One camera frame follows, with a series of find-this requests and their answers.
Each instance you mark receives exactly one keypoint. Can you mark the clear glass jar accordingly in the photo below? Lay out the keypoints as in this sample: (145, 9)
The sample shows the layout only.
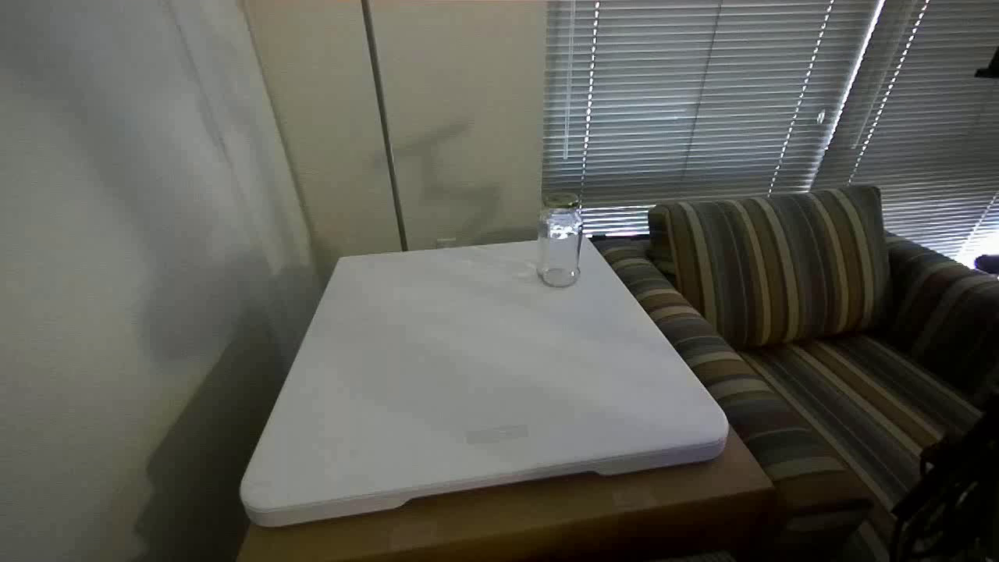
(561, 245)

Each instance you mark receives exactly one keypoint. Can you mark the white table top board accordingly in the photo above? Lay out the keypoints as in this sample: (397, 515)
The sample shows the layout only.
(456, 369)

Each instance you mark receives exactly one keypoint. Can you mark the window blinds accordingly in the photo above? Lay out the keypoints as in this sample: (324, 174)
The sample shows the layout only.
(718, 97)

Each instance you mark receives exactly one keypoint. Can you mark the striped sofa cushion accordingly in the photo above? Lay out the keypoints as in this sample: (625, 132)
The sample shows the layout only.
(779, 271)

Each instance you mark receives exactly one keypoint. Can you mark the wooden table base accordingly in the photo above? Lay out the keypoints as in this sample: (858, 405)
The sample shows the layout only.
(632, 515)

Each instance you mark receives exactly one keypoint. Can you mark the striped sofa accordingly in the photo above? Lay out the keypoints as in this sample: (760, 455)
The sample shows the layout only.
(841, 422)

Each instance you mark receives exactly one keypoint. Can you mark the black object at right edge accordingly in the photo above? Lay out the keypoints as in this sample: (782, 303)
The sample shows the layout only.
(953, 509)

